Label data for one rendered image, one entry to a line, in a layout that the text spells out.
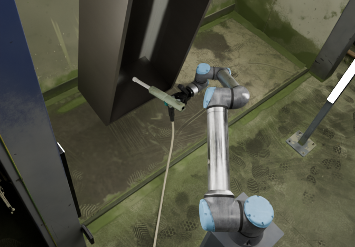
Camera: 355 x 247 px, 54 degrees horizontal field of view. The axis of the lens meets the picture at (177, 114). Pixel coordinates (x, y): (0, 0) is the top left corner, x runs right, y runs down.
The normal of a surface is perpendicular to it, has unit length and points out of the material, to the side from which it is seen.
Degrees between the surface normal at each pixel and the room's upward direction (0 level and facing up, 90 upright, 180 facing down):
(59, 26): 57
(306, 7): 90
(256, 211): 5
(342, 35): 90
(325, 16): 90
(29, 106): 90
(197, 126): 0
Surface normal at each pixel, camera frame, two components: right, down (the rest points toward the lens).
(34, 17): 0.60, 0.21
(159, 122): 0.11, -0.61
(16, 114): 0.65, 0.65
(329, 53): -0.76, 0.46
